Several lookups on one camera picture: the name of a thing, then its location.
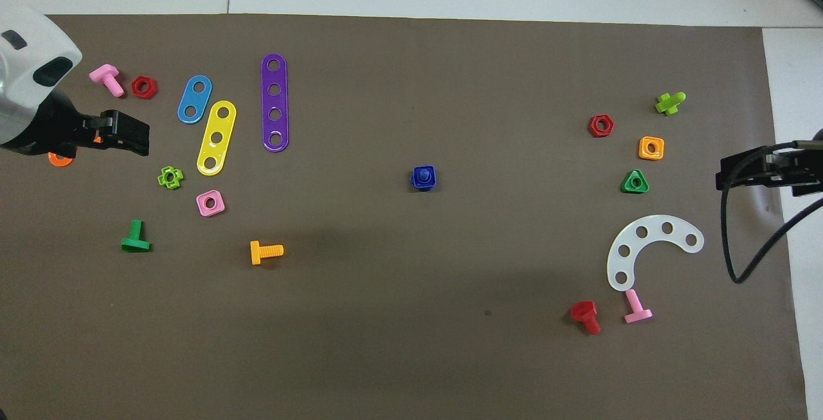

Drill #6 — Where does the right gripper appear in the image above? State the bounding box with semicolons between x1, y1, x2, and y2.
716;129;823;197

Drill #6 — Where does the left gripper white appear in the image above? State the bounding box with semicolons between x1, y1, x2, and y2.
0;5;150;157

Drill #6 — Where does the pink plastic screw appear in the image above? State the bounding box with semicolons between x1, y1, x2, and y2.
89;64;125;98
624;289;654;324

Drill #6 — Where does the dark green plastic screw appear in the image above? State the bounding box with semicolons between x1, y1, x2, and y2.
121;219;152;253

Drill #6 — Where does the lime cross-head plastic screw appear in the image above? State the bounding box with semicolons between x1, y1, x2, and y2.
655;91;687;116

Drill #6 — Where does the pink square plastic nut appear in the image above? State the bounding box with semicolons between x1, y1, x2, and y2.
196;189;226;217

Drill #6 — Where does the green triangular plastic nut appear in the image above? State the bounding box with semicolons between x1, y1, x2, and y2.
620;169;650;194

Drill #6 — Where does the orange plastic screw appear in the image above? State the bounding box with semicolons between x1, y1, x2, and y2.
250;240;285;266

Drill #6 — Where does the red plastic screw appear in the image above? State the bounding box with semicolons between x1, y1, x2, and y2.
570;300;602;336

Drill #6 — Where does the orange angled plastic plate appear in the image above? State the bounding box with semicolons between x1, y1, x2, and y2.
48;136;102;168

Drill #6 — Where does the blue two-hole plastic plate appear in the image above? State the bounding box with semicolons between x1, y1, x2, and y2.
177;75;213;125

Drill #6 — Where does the yellow three-hole plastic plate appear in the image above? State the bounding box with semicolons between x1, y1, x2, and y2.
196;100;237;177

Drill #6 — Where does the white curved five-hole plate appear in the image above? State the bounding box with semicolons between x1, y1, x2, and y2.
606;215;705;292

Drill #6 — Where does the purple four-hole plastic plate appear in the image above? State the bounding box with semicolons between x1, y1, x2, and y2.
260;53;290;152

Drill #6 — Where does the brown table mat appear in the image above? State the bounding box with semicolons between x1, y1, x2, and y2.
0;14;808;420

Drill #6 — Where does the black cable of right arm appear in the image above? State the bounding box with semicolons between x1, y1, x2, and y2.
720;143;823;284

